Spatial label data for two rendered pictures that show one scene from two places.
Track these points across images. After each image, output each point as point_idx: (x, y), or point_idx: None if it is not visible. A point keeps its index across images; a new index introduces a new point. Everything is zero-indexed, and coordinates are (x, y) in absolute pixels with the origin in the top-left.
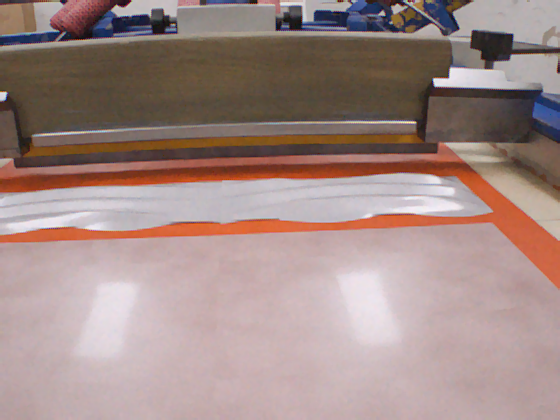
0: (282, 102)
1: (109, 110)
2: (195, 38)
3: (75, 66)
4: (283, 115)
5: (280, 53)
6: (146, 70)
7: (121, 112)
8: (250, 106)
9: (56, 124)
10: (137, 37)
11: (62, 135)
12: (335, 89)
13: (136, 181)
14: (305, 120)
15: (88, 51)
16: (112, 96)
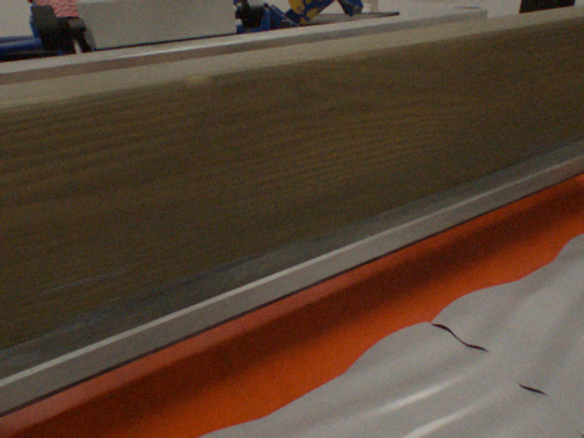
0: (468, 156)
1: (177, 253)
2: (350, 55)
3: (62, 165)
4: (466, 177)
5: (479, 68)
6: (257, 144)
7: (206, 249)
8: (428, 175)
9: (30, 328)
10: (213, 63)
11: (74, 359)
12: (531, 117)
13: (272, 379)
14: (503, 179)
15: (98, 116)
16: (182, 220)
